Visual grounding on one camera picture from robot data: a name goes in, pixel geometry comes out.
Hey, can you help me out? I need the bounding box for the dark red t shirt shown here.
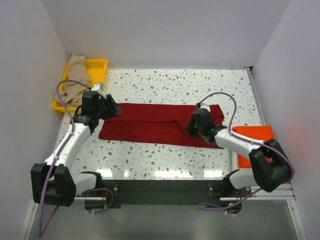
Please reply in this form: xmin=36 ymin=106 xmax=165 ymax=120
xmin=98 ymin=103 xmax=216 ymax=149

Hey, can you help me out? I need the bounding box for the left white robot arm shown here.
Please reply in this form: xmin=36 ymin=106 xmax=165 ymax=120
xmin=30 ymin=90 xmax=122 ymax=207

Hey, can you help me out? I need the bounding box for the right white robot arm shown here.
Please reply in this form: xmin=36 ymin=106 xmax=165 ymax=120
xmin=186 ymin=108 xmax=294 ymax=197

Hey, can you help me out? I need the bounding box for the beige crumpled t shirt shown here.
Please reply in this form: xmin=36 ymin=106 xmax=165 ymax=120
xmin=58 ymin=54 xmax=92 ymax=108

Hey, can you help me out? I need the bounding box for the white folded t shirt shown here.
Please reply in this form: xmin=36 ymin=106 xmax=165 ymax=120
xmin=231 ymin=151 xmax=240 ymax=171

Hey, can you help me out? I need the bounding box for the orange folded t shirt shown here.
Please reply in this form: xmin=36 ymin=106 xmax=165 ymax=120
xmin=231 ymin=124 xmax=276 ymax=169

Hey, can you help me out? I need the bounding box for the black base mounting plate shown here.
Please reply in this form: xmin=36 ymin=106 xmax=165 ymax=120
xmin=78 ymin=179 xmax=251 ymax=210

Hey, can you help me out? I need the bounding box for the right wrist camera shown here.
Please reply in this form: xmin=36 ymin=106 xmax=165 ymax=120
xmin=196 ymin=102 xmax=211 ymax=113

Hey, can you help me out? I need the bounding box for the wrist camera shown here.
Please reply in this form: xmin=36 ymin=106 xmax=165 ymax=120
xmin=90 ymin=82 xmax=106 ymax=98
xmin=196 ymin=102 xmax=211 ymax=113

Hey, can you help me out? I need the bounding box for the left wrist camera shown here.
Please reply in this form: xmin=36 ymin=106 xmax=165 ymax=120
xmin=90 ymin=82 xmax=106 ymax=98

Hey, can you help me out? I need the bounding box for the aluminium frame rail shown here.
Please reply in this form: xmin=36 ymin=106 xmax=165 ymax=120
xmin=250 ymin=183 xmax=296 ymax=200

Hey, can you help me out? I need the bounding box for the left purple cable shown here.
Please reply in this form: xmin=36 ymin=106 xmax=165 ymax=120
xmin=37 ymin=79 xmax=115 ymax=238

